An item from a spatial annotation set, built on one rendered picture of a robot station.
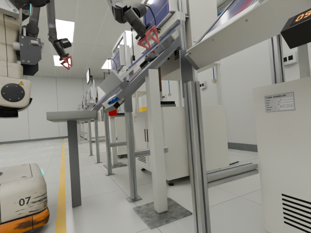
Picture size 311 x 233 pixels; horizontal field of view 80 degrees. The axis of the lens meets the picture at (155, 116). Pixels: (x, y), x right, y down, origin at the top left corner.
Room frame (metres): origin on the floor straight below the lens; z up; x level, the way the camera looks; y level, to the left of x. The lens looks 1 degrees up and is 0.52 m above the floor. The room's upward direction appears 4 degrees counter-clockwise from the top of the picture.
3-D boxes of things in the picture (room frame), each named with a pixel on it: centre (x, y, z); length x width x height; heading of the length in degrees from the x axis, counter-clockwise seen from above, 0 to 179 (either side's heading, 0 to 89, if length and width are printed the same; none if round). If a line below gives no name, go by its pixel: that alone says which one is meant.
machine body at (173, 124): (1.87, -0.19, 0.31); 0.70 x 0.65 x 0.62; 26
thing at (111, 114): (2.31, 0.54, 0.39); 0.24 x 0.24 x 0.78; 26
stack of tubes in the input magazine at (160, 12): (1.76, -0.11, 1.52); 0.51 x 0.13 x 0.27; 26
